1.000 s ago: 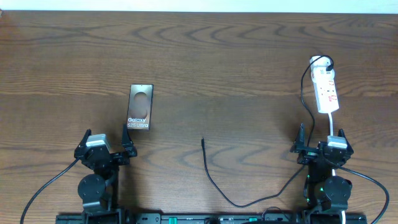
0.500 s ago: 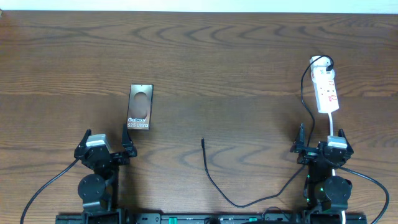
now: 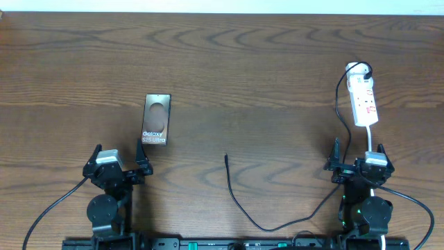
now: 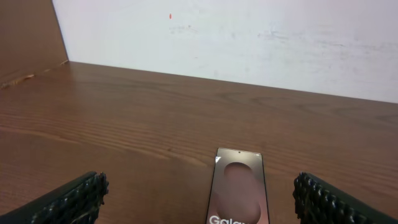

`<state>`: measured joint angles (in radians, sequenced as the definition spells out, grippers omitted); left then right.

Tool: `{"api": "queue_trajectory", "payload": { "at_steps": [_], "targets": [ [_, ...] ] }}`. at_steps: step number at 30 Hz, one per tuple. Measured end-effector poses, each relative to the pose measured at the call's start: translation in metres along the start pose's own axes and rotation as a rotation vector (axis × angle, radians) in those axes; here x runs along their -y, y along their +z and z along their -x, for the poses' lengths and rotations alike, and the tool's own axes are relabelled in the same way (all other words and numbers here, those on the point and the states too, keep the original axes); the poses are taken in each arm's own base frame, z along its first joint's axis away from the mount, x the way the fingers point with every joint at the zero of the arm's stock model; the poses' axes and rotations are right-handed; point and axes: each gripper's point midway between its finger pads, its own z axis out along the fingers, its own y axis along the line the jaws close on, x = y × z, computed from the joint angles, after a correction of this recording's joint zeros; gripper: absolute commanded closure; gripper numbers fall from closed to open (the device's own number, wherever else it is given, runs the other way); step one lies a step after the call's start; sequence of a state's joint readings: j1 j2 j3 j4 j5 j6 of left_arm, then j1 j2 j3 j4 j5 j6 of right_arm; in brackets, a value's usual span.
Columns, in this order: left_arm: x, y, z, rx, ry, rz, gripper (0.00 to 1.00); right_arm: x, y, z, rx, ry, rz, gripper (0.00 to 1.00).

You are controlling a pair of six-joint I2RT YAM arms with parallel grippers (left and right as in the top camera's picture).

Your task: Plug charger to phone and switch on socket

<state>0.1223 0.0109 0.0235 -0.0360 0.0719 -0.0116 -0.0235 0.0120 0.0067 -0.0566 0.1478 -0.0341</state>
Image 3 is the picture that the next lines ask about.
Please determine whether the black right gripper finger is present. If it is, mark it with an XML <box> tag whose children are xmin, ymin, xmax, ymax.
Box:
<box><xmin>377</xmin><ymin>144</ymin><xmax>391</xmax><ymax>165</ymax></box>
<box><xmin>328</xmin><ymin>138</ymin><xmax>340</xmax><ymax>163</ymax></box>

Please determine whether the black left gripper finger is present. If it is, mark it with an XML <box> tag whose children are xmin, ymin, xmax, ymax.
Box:
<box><xmin>89</xmin><ymin>144</ymin><xmax>102</xmax><ymax>166</ymax></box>
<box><xmin>135</xmin><ymin>139</ymin><xmax>150</xmax><ymax>170</ymax></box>

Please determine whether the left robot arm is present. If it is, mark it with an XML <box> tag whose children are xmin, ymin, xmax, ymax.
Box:
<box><xmin>83</xmin><ymin>140</ymin><xmax>153</xmax><ymax>249</ymax></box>

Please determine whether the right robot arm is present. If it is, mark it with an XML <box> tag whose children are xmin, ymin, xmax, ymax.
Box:
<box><xmin>323</xmin><ymin>139</ymin><xmax>394</xmax><ymax>249</ymax></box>

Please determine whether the white power strip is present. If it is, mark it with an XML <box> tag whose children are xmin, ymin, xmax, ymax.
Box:
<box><xmin>347</xmin><ymin>74</ymin><xmax>378</xmax><ymax>127</ymax></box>

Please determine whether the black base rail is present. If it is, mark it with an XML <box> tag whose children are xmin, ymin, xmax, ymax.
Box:
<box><xmin>62</xmin><ymin>237</ymin><xmax>411</xmax><ymax>250</ymax></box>

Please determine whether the black USB charging cable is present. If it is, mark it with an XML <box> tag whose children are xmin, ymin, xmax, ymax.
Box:
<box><xmin>224</xmin><ymin>61</ymin><xmax>374</xmax><ymax>233</ymax></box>

